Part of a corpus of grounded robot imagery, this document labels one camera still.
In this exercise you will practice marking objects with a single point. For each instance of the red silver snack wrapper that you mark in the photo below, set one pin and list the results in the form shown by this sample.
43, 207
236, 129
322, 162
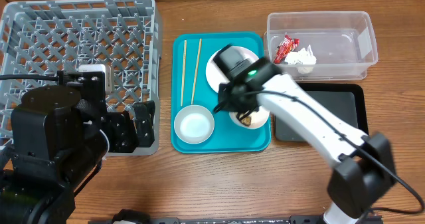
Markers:
284, 48

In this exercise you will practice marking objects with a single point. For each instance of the grey plastic dish rack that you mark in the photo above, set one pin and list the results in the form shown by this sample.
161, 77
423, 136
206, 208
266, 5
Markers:
44, 37

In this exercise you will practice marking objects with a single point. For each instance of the large white plate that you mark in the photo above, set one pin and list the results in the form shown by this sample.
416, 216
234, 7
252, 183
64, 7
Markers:
214, 75

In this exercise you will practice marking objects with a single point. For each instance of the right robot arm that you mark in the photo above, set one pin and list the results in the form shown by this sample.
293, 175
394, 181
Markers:
362, 165

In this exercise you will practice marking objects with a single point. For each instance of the small pink plate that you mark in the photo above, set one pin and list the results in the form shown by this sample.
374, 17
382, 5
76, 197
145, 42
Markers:
259, 118

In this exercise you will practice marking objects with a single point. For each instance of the black waste tray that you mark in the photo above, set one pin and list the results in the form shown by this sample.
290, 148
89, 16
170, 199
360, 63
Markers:
346, 101

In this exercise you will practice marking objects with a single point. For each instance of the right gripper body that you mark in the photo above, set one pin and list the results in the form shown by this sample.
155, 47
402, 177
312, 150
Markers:
235, 103

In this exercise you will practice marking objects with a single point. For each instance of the grey bowl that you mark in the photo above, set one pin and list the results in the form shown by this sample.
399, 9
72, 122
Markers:
194, 124

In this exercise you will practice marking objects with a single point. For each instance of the clear plastic bin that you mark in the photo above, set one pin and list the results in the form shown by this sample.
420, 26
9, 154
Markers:
343, 43

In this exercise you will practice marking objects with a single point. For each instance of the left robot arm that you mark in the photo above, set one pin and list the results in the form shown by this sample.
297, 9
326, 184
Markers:
61, 133

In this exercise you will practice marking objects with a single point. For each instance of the wooden chopstick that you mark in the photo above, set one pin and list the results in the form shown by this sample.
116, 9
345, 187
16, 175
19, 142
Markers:
196, 71
183, 73

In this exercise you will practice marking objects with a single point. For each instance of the brown food scrap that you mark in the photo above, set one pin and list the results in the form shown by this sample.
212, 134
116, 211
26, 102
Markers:
246, 121

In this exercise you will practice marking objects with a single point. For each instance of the teal serving tray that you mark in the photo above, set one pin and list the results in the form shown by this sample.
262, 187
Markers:
227, 136

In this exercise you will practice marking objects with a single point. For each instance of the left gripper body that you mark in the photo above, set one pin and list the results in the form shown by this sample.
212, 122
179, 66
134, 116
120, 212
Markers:
117, 133

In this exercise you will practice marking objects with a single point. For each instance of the white napkin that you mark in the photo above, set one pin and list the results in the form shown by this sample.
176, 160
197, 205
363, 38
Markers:
304, 58

